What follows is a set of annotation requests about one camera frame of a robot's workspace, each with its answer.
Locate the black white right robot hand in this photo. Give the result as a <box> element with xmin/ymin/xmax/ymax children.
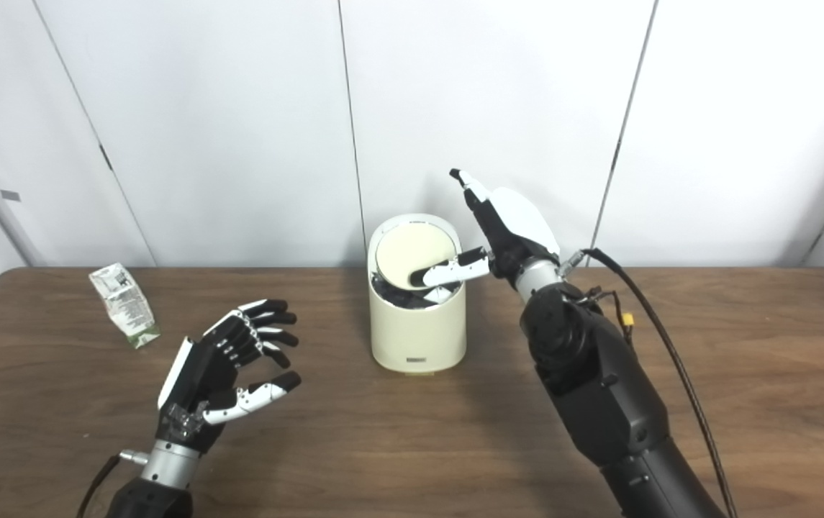
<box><xmin>422</xmin><ymin>168</ymin><xmax>562</xmax><ymax>288</ymax></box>

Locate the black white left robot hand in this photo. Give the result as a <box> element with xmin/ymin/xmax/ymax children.
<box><xmin>155</xmin><ymin>299</ymin><xmax>303</xmax><ymax>455</ymax></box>

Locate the white green milk carton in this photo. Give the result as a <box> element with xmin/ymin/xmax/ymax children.
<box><xmin>89</xmin><ymin>263</ymin><xmax>162</xmax><ymax>350</ymax></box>

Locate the cream round bin lid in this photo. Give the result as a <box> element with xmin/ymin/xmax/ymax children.
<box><xmin>375</xmin><ymin>223</ymin><xmax>456</xmax><ymax>291</ymax></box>

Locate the black bin liner bag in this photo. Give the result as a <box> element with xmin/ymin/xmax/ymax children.
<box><xmin>372</xmin><ymin>277</ymin><xmax>463</xmax><ymax>310</ymax></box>

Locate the cream-colored bin body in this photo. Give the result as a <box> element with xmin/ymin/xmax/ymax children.
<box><xmin>368</xmin><ymin>213</ymin><xmax>468</xmax><ymax>375</ymax></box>

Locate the yellow plug arm wire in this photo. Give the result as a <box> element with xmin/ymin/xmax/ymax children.
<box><xmin>583</xmin><ymin>286</ymin><xmax>637</xmax><ymax>340</ymax></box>

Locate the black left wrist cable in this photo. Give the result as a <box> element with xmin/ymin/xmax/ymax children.
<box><xmin>77</xmin><ymin>450</ymin><xmax>150</xmax><ymax>518</ymax></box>

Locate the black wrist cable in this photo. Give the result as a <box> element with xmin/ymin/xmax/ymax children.
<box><xmin>563</xmin><ymin>247</ymin><xmax>740</xmax><ymax>518</ymax></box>
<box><xmin>77</xmin><ymin>450</ymin><xmax>150</xmax><ymax>518</ymax></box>

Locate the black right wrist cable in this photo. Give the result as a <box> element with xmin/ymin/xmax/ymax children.
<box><xmin>563</xmin><ymin>247</ymin><xmax>740</xmax><ymax>518</ymax></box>

